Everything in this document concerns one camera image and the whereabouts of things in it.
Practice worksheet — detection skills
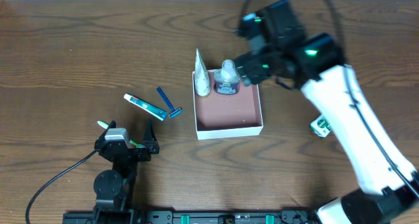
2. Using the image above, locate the white shampoo tube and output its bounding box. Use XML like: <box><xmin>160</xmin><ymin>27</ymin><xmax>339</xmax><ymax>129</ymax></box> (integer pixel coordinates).
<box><xmin>194</xmin><ymin>49</ymin><xmax>211</xmax><ymax>97</ymax></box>

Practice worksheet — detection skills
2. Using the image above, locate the green white toothbrush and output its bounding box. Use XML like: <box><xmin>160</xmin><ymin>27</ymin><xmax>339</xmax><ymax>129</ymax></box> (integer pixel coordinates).
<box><xmin>97</xmin><ymin>121</ymin><xmax>144</xmax><ymax>148</ymax></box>

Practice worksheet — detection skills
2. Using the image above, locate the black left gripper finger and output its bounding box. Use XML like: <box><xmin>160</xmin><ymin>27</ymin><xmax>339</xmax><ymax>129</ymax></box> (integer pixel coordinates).
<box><xmin>103</xmin><ymin>121</ymin><xmax>116</xmax><ymax>136</ymax></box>
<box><xmin>143</xmin><ymin>119</ymin><xmax>157</xmax><ymax>145</ymax></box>

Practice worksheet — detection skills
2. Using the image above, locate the clear bottle white cap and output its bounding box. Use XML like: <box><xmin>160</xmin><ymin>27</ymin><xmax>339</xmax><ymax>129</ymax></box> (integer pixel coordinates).
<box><xmin>214</xmin><ymin>60</ymin><xmax>241</xmax><ymax>95</ymax></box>

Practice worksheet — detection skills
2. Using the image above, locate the white green toothpaste tube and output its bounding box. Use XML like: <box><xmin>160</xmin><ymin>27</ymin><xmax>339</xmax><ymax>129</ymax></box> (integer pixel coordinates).
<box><xmin>124</xmin><ymin>94</ymin><xmax>168</xmax><ymax>121</ymax></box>

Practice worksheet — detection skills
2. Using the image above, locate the white box pink interior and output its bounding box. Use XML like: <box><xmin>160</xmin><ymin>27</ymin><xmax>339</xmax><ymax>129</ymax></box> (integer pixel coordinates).
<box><xmin>192</xmin><ymin>84</ymin><xmax>264</xmax><ymax>140</ymax></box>

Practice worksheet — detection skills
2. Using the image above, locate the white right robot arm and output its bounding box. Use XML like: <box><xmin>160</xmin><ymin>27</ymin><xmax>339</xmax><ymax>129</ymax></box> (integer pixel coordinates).
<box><xmin>236</xmin><ymin>33</ymin><xmax>418</xmax><ymax>223</ymax></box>

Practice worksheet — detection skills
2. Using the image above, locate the green white soap box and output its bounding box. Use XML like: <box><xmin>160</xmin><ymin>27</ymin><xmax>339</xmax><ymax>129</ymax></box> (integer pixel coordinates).
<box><xmin>310</xmin><ymin>115</ymin><xmax>332</xmax><ymax>138</ymax></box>

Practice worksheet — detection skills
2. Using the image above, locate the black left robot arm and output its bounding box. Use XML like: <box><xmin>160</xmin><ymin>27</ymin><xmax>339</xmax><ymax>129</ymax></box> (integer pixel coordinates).
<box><xmin>94</xmin><ymin>120</ymin><xmax>160</xmax><ymax>211</ymax></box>

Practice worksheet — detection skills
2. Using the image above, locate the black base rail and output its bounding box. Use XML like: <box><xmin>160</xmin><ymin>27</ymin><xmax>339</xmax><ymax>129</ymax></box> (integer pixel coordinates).
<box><xmin>62</xmin><ymin>210</ymin><xmax>319</xmax><ymax>224</ymax></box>

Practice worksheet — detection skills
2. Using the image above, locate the blue disposable razor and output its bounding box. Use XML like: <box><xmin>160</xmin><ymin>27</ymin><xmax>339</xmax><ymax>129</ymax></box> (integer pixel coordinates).
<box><xmin>156</xmin><ymin>87</ymin><xmax>182</xmax><ymax>118</ymax></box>

